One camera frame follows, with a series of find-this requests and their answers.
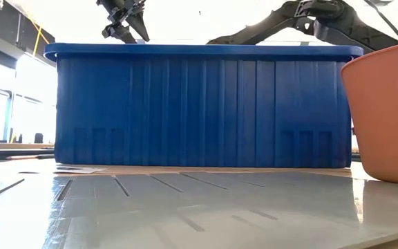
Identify short grey slotted divider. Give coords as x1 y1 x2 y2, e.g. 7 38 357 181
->
0 171 398 249

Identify yellow cord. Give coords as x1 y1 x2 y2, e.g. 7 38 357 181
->
26 13 44 58

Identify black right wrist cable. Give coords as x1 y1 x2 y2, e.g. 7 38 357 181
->
363 0 398 44

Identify orange plastic basket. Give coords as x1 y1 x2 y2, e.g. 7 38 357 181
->
340 39 398 186

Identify large blue plastic bin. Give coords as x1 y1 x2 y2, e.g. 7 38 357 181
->
43 42 365 169

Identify blue window post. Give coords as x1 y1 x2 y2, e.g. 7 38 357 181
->
2 91 14 142

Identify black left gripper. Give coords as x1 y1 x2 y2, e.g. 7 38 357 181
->
97 0 151 44

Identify white card with black print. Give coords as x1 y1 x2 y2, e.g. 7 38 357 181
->
53 166 107 175

